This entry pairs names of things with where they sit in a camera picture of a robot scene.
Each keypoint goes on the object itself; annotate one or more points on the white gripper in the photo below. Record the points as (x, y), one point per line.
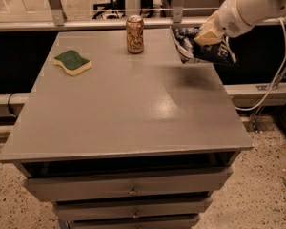
(228, 19)

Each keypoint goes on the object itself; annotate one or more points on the blue chip bag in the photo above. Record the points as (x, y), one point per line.
(190, 51)

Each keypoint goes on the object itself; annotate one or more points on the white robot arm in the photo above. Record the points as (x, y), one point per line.
(254, 12)

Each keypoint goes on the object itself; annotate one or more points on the orange soda can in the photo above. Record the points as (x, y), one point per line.
(134, 29)

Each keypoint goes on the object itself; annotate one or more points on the black office chair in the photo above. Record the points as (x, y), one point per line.
(120, 8)

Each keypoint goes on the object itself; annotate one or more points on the grey drawer cabinet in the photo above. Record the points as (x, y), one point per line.
(138, 141)

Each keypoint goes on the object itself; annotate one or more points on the green yellow sponge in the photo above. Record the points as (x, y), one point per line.
(72, 62)

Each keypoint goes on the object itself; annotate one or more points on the metal window railing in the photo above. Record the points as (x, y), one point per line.
(67, 15)

